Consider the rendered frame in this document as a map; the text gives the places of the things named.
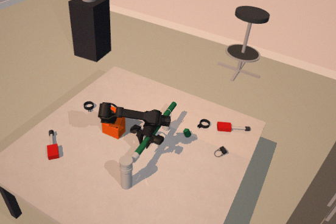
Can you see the white post with cap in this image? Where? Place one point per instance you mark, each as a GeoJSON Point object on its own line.
{"type": "Point", "coordinates": [126, 179]}

